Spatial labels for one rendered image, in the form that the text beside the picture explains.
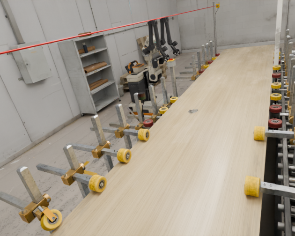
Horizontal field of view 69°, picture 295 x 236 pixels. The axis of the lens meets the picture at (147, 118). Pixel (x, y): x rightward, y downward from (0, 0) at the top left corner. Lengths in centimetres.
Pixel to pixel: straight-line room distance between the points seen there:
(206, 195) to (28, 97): 359
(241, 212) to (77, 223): 70
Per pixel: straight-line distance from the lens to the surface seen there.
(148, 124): 172
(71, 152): 126
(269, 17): 933
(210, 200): 104
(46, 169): 146
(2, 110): 399
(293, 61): 222
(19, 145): 417
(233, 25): 944
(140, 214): 103
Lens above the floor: 166
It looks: 25 degrees down
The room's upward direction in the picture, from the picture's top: 11 degrees counter-clockwise
